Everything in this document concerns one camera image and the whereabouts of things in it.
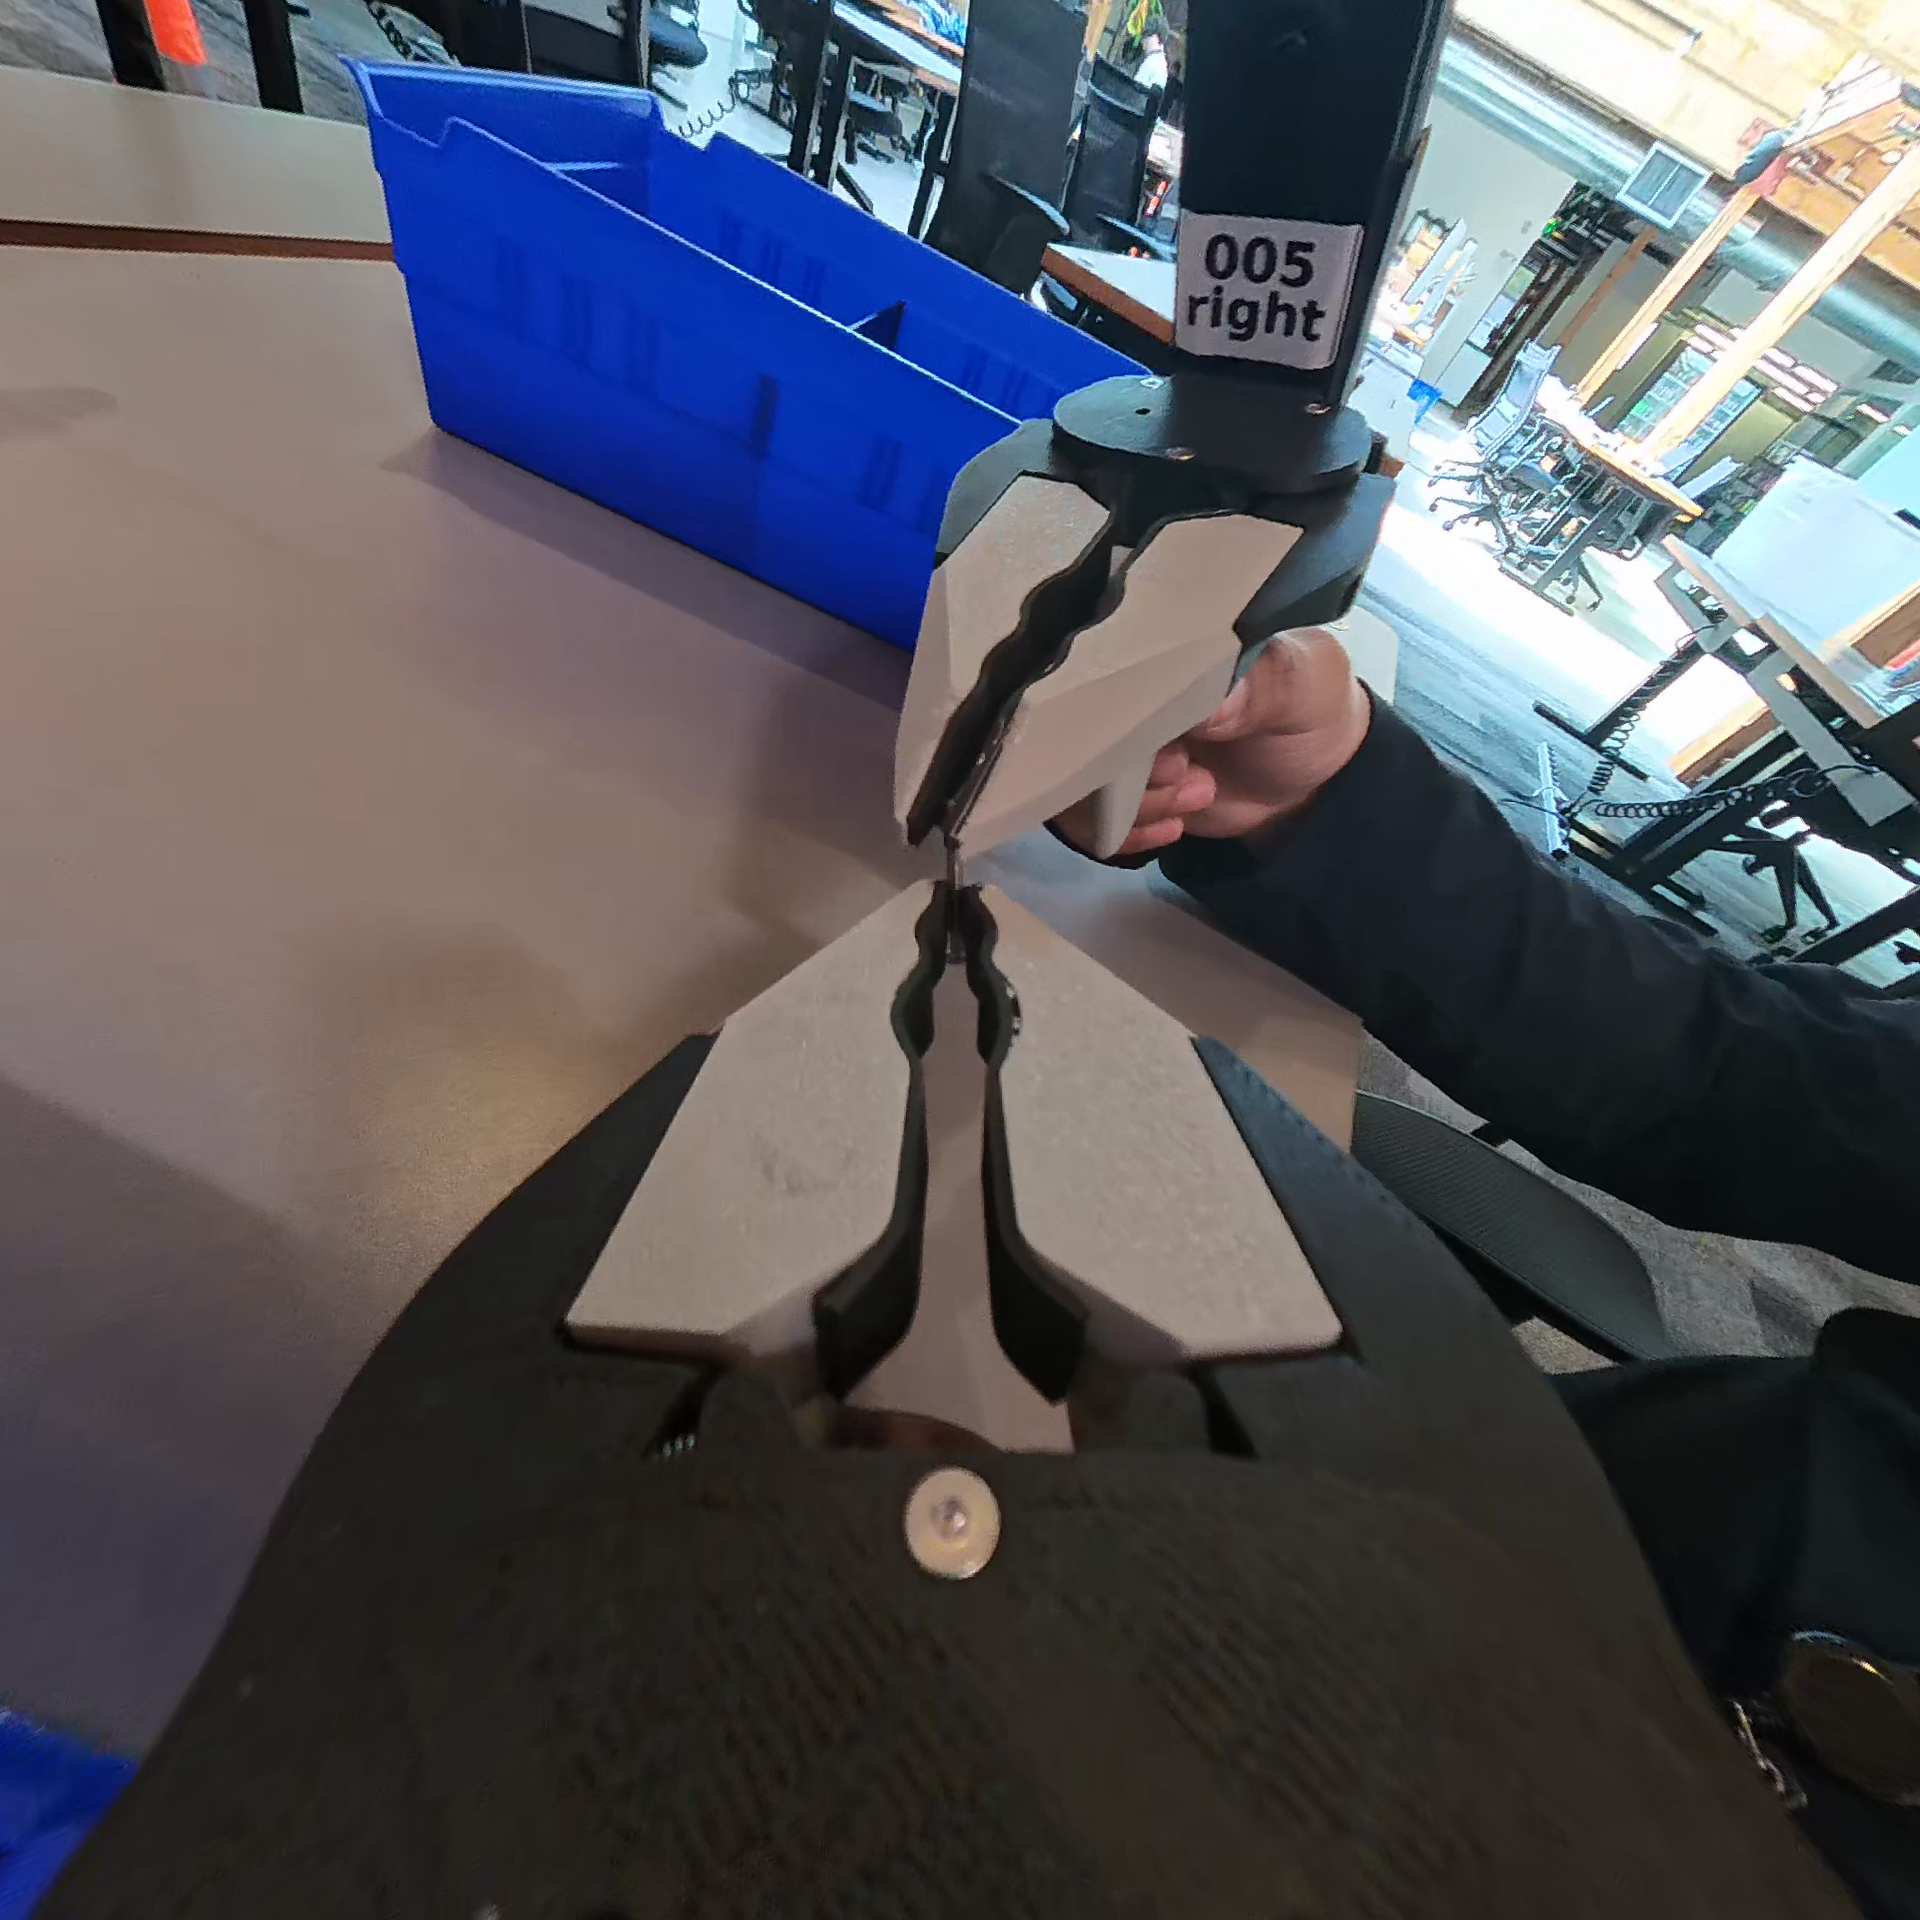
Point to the person's dark trousers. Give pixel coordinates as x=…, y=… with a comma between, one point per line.
x=1724, y=1501

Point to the silver ventilation duct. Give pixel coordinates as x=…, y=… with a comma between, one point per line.
x=1770, y=263

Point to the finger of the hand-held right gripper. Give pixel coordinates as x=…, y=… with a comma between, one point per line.
x=1169, y=631
x=981, y=616

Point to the white air vent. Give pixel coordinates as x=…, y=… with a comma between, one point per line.
x=1666, y=179

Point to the orange traffic cone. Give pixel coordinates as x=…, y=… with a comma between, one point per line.
x=178, y=31

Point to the black office chair armrest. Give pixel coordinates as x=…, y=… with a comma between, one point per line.
x=1501, y=1217

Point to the white top desk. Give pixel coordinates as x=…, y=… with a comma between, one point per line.
x=1816, y=557

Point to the brown-edged grey desk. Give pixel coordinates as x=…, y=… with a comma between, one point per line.
x=180, y=164

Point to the person's right forearm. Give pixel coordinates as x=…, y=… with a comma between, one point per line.
x=1575, y=991

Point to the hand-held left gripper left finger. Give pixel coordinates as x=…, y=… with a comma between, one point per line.
x=749, y=1169

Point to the small metal screw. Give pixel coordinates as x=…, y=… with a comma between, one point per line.
x=952, y=871

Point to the blue divided plastic bin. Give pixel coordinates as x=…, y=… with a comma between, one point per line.
x=601, y=346

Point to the person's right hand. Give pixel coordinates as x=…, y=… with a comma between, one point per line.
x=1290, y=735

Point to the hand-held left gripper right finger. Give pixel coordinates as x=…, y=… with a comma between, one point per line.
x=1155, y=1186

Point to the black office chair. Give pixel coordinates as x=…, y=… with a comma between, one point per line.
x=1020, y=106

